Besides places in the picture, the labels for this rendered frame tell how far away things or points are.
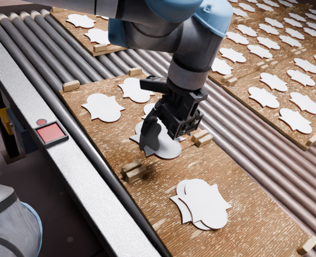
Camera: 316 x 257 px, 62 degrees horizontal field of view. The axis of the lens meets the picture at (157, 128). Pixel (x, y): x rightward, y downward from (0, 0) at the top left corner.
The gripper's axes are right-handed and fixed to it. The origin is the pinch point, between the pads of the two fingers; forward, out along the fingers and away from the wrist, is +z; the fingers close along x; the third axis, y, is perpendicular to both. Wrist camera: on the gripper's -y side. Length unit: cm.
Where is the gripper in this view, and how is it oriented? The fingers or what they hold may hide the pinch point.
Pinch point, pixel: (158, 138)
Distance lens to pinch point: 66.4
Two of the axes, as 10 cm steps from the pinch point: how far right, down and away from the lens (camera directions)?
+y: 5.8, 6.7, -4.7
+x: 7.9, -3.1, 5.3
